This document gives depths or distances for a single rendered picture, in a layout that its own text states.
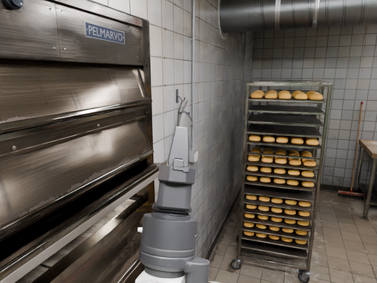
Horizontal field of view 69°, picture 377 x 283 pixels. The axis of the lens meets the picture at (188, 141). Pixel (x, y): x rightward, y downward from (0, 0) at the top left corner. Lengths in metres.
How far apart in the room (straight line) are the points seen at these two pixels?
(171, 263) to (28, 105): 0.63
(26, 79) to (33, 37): 0.12
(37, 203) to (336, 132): 4.42
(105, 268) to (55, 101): 0.76
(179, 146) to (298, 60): 4.36
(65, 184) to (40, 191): 0.09
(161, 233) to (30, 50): 0.69
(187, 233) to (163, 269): 0.06
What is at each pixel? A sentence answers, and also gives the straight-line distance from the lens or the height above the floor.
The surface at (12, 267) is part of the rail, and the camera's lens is 0.79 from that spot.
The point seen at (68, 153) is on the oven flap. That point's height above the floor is 1.58.
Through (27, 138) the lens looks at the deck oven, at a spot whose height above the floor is 1.67.
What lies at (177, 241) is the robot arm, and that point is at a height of 1.61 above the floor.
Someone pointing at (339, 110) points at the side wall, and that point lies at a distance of 4.79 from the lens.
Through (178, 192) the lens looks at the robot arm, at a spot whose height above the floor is 1.68.
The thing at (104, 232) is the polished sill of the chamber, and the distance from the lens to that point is 1.31.
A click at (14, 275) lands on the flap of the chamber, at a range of 0.80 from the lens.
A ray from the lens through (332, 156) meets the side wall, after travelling 4.93.
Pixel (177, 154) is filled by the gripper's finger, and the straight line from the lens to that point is 0.41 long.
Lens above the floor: 1.85
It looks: 14 degrees down
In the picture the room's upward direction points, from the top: straight up
